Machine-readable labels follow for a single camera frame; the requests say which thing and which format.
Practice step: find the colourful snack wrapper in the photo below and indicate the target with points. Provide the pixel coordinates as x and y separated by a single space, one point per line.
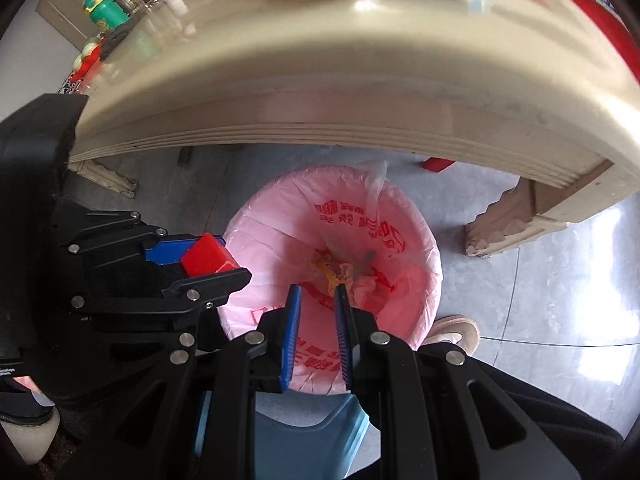
358 278

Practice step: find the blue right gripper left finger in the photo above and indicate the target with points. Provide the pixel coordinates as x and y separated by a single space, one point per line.
288 332

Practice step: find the beige patterned coffee table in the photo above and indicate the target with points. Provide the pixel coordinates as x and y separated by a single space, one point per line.
530 87

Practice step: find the small red cube box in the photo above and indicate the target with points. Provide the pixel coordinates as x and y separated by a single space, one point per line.
207 256

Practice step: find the red plate with fruit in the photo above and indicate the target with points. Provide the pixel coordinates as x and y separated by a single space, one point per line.
89 55

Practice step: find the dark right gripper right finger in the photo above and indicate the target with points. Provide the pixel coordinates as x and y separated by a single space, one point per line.
345 333

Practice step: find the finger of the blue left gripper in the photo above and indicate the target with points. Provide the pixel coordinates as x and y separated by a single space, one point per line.
170 251

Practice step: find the pink lined trash bin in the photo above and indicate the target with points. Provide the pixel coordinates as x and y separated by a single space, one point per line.
324 227

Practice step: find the red plastic chair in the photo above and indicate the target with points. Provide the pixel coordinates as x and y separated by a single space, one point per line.
615 31

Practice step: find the dark grey rag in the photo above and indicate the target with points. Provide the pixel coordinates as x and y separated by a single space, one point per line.
114 38

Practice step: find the green kids water bottle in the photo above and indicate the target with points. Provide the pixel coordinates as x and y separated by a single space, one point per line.
106 14

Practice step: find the pink shoe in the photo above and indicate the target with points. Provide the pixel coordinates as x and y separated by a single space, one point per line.
457 329

